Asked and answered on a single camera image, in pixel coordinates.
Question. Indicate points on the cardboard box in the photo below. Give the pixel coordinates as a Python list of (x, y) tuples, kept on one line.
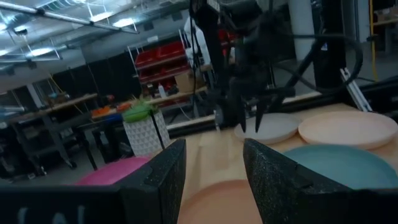
[(186, 82)]

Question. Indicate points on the peach plate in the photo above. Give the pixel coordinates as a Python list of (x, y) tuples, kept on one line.
[(348, 129)]

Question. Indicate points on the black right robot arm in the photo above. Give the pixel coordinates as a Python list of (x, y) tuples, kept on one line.
[(248, 46)]

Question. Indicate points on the green succulent plant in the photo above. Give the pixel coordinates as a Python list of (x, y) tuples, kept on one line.
[(136, 113)]

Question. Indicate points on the white plate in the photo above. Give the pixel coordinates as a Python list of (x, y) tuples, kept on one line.
[(273, 129)]

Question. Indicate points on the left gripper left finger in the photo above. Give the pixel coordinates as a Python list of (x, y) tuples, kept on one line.
[(149, 199)]

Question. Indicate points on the white geometric plant pot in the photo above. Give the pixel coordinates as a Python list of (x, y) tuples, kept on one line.
[(140, 137)]

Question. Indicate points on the white bottle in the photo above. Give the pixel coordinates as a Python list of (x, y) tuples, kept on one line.
[(162, 91)]

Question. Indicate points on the blue plate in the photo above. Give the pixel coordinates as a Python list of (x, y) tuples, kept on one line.
[(342, 165)]

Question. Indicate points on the white rack with red bins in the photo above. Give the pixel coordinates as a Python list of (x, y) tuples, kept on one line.
[(158, 53)]

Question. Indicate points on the wooden-topped workbench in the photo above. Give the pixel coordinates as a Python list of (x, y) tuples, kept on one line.
[(74, 99)]

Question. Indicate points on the pink plate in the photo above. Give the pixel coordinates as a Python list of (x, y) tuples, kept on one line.
[(115, 172)]

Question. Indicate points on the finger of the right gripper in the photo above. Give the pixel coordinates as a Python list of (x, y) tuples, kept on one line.
[(242, 118), (260, 112)]

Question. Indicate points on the orange plate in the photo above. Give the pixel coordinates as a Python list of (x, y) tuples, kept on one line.
[(217, 205)]

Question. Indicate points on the silver aluminium strut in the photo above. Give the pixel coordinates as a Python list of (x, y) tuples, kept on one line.
[(357, 93)]

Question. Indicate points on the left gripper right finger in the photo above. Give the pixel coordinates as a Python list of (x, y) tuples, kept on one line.
[(286, 199)]

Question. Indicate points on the yellow pole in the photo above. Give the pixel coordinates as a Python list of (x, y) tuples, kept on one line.
[(372, 37)]

